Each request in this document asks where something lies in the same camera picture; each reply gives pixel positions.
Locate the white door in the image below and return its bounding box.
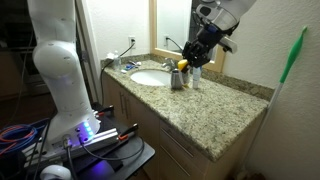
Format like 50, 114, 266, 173
75, 0, 102, 102

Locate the white bottle with yellow lid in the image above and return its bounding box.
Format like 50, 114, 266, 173
178, 59, 188, 72

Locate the white wall outlet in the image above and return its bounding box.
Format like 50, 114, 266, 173
128, 36, 136, 49

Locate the clear plastic water bottle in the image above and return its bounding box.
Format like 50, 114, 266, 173
114, 51, 121, 71

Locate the white oval sink basin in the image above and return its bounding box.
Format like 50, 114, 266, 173
130, 69, 171, 86

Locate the blue orange cable bundle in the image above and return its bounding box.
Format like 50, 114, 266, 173
0, 118, 51, 158

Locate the steel toothbrush cup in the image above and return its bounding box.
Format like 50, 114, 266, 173
171, 69, 182, 89

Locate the green white mop handle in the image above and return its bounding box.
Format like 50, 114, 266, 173
238, 25, 308, 175

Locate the wood framed mirror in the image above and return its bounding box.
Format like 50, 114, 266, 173
148, 0, 226, 73

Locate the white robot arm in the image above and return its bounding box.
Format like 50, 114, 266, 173
27, 0, 256, 158

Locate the beige vanity cabinet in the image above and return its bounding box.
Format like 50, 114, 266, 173
103, 71, 267, 180

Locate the black power cable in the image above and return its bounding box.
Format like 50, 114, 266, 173
99, 39, 136, 108

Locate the blue razor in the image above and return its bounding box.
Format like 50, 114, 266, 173
125, 65, 135, 70

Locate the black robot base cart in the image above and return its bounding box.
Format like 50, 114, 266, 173
22, 103, 155, 180

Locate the orange black clamp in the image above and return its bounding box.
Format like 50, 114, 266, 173
118, 123, 139, 141

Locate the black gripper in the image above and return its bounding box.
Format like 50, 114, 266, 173
182, 28, 222, 68

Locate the chrome sink faucet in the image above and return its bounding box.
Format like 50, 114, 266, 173
161, 58, 177, 71

